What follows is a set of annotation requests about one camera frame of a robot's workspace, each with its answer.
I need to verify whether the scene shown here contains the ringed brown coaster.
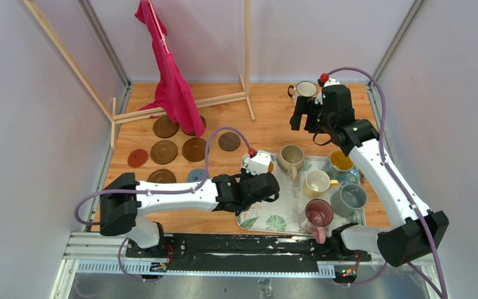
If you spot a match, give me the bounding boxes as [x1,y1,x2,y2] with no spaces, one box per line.
[152,116,180,138]

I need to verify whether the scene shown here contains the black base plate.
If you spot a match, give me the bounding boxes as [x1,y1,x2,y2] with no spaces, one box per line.
[125,234,372,273]

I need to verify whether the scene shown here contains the wooden drying rack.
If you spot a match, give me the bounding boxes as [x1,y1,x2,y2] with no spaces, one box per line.
[24,1,256,149]

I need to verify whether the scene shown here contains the amber brown coaster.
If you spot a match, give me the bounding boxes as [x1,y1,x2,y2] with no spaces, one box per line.
[150,140,178,165]

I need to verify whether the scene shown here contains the glass mug yellow inside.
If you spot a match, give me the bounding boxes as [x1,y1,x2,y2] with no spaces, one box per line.
[268,161,274,173]

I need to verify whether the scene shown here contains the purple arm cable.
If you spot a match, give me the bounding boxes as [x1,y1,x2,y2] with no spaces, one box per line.
[321,67,449,299]
[73,126,256,284]

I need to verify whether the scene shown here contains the blue coaster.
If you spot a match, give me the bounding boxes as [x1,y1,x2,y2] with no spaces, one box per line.
[187,169,209,183]

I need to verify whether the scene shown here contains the white enamel mug black rim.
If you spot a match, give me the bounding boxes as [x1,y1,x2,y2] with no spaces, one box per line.
[287,80,318,106]

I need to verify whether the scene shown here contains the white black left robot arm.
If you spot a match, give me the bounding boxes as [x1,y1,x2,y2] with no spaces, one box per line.
[100,173,280,257]

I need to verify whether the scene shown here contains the blue mug yellow inside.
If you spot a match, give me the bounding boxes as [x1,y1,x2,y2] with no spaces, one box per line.
[322,150,360,184]

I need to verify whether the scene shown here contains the grey ceramic mug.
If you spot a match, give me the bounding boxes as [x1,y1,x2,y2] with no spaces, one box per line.
[330,184,368,217]

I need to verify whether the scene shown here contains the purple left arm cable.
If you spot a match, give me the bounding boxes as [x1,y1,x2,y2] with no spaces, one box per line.
[73,126,256,284]

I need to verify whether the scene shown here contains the plain dark brown coaster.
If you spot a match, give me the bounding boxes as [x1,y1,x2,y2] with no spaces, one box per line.
[147,168,177,184]

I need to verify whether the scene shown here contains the magenta cloth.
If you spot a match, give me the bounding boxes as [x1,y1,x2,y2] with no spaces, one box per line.
[135,0,205,137]

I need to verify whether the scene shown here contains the beige ceramic mug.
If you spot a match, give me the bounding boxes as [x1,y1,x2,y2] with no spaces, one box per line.
[277,145,305,182]

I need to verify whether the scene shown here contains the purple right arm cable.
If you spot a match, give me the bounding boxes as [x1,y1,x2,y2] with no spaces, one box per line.
[321,67,449,299]

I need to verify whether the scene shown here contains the pale yellow mug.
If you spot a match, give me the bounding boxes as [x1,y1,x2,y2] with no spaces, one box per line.
[303,169,339,199]

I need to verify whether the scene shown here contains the dark wooden coaster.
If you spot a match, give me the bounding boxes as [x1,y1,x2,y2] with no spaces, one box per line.
[218,132,241,151]
[182,137,207,162]

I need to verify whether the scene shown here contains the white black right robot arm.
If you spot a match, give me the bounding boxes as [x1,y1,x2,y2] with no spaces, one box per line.
[289,84,449,267]

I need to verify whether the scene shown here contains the pink ceramic mug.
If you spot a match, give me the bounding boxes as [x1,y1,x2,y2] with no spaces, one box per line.
[299,199,334,244]

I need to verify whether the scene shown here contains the red coaster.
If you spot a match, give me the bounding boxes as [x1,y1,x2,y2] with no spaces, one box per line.
[127,149,149,168]

